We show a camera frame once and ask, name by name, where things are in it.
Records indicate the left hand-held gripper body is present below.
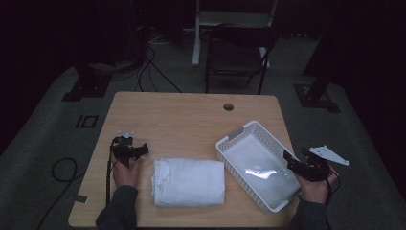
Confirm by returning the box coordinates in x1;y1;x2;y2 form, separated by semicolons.
110;129;138;169

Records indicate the black stand with base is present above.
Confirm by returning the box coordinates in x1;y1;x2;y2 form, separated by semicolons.
293;0;343;114

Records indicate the black folding chair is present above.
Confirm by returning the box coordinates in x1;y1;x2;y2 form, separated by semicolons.
204;23;282;96

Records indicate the black stand base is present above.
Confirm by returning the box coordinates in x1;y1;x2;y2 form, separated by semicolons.
61;62;113;103

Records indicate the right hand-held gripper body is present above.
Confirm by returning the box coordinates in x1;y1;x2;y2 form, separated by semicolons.
299;145;350;183

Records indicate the white metal desk frame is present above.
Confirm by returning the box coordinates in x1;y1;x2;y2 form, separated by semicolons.
191;0;280;69

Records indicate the person's right hand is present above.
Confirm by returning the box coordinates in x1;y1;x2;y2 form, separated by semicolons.
294;164;339;205

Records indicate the black looped floor cable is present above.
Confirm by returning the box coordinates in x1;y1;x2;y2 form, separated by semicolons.
35;156;88;230

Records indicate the white plastic basket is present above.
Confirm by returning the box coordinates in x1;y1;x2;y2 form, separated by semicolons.
214;120;303;215

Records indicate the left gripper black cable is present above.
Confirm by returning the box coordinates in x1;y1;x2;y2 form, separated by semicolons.
105;143;117;206

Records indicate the person's left hand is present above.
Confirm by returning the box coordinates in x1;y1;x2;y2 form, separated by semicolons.
110;152;142;190

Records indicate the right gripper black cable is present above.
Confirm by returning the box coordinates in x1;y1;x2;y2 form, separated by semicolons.
323;168;341;206

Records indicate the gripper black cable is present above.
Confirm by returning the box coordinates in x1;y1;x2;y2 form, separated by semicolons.
105;143;117;206
323;168;341;206

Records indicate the folded white cloth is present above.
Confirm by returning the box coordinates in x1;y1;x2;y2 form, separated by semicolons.
150;156;226;208

